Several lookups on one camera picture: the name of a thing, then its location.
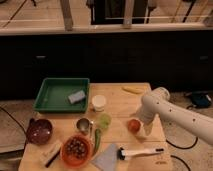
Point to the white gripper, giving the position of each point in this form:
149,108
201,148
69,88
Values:
147,117

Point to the red apple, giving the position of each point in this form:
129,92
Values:
134,125

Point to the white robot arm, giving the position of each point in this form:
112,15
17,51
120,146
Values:
157,102

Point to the green plastic cup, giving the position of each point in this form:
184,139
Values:
104,121

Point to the white paper cup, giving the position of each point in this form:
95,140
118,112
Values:
98,102

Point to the small metal cup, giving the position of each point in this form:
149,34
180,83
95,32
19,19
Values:
83,125

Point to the yellow banana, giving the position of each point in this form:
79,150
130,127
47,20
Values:
132,90

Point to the green chili pepper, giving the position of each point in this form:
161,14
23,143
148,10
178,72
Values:
97,140

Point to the dark blue floor object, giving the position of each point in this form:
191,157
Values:
200,100

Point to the metal spoon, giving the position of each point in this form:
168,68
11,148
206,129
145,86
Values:
91,129

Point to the blue grey cloth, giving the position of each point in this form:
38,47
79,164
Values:
107,160

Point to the blue grey sponge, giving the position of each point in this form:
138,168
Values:
76,97

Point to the orange bowl with nuts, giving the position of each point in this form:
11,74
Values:
76,152

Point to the green plastic tray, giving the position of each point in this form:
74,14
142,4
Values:
53,96

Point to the purple bowl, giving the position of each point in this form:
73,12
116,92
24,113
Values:
39,131

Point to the white handled brush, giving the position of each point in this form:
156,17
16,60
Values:
123,154

